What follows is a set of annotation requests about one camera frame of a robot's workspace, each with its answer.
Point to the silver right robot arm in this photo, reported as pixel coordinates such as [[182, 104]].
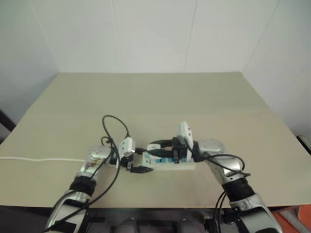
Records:
[[213, 145]]

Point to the white charger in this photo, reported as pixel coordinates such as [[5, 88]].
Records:
[[153, 147]]

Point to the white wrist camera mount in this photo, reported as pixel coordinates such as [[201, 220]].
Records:
[[185, 133], [127, 145]]

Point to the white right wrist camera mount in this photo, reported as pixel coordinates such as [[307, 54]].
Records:
[[185, 133]]

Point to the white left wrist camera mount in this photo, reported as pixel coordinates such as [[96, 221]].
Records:
[[127, 145]]

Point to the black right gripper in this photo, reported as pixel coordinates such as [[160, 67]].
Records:
[[178, 152]]

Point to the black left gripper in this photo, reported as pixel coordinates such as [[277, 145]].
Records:
[[126, 162]]

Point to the orange object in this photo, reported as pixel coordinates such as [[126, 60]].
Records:
[[298, 221]]

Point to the white power strip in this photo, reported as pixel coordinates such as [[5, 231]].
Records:
[[170, 166]]

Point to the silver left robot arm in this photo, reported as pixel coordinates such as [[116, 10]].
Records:
[[92, 157]]

